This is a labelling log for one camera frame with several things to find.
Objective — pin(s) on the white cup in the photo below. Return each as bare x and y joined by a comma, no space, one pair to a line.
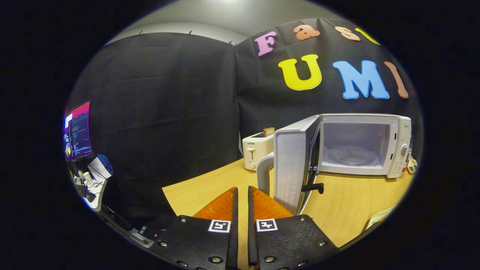
87,178

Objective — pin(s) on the white toaster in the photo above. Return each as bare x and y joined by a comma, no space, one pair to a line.
257,150

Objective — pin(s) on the white sectioned dish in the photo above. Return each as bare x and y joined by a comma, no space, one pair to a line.
411,167

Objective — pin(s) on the computer monitor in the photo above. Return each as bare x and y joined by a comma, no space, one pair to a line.
78,131

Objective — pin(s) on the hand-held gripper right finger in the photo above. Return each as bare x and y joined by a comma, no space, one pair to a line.
252,240

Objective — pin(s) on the toast slice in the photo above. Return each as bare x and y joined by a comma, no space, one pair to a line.
268,132

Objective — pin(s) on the white microwave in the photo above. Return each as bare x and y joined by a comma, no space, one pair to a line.
292,161

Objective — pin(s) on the black keyboard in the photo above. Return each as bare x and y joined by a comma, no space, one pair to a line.
84,191

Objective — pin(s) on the white side desk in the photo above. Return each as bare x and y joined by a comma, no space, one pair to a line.
98,193

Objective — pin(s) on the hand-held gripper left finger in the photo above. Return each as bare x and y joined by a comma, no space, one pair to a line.
234,240

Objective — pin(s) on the cream rectangular tray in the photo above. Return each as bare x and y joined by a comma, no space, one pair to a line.
378,217

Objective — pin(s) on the black backdrop cloth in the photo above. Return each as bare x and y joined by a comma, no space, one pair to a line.
168,112

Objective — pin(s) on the white paper sheet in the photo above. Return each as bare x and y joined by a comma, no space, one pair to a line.
97,168

